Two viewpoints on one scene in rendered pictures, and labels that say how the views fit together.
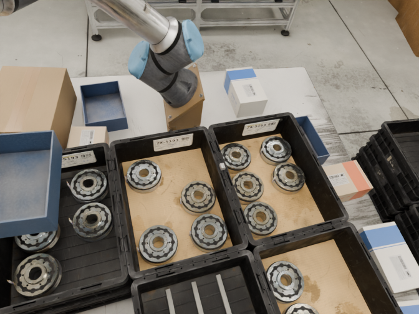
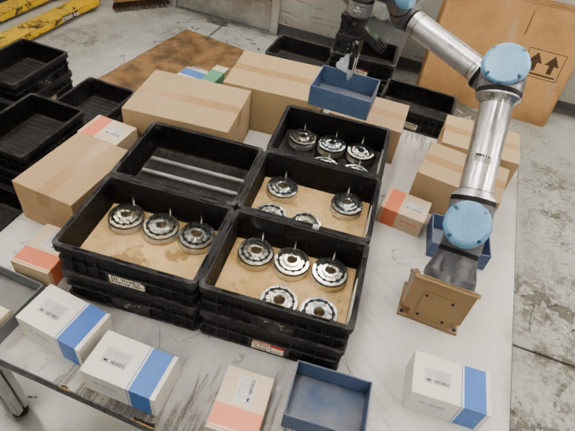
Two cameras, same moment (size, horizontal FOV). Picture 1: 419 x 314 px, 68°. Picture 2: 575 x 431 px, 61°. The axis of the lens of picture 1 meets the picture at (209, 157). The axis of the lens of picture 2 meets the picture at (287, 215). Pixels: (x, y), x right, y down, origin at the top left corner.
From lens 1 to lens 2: 1.32 m
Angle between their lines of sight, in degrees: 68
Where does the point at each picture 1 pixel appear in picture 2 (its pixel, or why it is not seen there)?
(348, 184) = (231, 397)
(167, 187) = (328, 218)
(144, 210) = (316, 197)
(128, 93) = (481, 276)
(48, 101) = (453, 180)
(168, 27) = (470, 186)
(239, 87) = (447, 367)
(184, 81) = (444, 262)
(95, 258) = not seen: hidden behind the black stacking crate
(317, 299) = (164, 254)
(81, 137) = (416, 204)
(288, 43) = not seen: outside the picture
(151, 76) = not seen: hidden behind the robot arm
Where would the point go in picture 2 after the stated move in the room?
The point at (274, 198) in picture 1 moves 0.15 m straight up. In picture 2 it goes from (266, 283) to (271, 248)
